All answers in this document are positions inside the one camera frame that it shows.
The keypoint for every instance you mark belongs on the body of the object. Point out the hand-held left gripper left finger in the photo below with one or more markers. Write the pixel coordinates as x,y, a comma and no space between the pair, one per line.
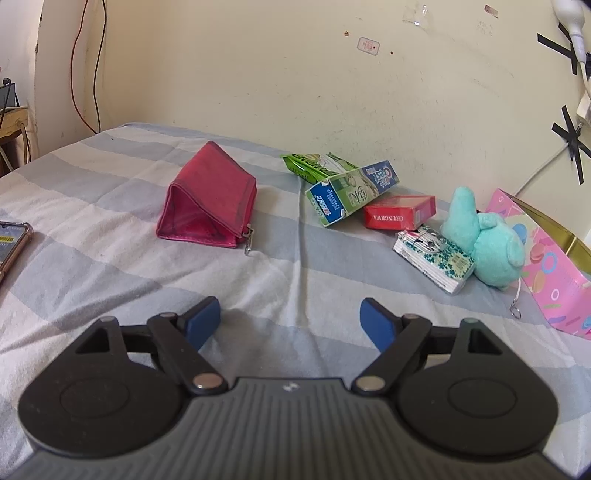
203,321

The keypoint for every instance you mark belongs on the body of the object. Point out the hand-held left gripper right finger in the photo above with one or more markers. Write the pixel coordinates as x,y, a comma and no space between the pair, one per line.
376,323

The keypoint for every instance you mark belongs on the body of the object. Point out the floral card pack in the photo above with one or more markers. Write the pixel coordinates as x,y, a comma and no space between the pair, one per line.
438,261

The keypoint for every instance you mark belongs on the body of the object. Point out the red cigarette box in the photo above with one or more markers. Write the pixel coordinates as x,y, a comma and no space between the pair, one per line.
397,212

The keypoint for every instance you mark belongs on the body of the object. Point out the pink zipper pouch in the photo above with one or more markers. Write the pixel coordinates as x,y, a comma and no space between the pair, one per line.
207,194

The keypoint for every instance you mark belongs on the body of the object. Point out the green toothpaste box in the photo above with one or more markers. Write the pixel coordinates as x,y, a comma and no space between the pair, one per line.
351,194

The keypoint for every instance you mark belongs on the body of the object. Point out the teal plush toy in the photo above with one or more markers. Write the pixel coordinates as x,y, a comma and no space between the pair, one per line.
494,249

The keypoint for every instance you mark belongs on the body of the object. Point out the green snack packet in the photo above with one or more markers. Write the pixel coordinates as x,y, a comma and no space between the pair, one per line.
302,166

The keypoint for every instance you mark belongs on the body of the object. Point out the pink tin box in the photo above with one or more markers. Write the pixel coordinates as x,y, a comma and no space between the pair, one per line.
554,277

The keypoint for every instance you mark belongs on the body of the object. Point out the striped bed sheet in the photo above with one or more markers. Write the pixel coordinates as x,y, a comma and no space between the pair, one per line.
286,258

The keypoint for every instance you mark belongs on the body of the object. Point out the smartphone in clear case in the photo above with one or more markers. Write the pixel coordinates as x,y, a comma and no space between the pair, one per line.
11,244

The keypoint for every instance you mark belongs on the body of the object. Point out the wooden side table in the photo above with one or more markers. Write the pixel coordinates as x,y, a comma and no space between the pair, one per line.
14,124

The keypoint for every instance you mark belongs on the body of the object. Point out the torn clear tape remnant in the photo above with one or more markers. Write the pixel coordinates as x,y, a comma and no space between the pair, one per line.
415,14

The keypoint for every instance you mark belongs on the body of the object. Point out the black tape cross near bulb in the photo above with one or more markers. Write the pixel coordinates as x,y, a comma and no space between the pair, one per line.
570,46

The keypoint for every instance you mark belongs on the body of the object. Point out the white light bulb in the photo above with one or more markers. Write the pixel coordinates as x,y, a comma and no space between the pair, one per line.
568,9

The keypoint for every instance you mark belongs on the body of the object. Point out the outlined square wall sticker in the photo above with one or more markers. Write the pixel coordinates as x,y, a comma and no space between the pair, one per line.
368,46

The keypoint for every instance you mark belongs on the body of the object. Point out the small pink wall sticker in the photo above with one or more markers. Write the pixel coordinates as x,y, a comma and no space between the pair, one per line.
491,9

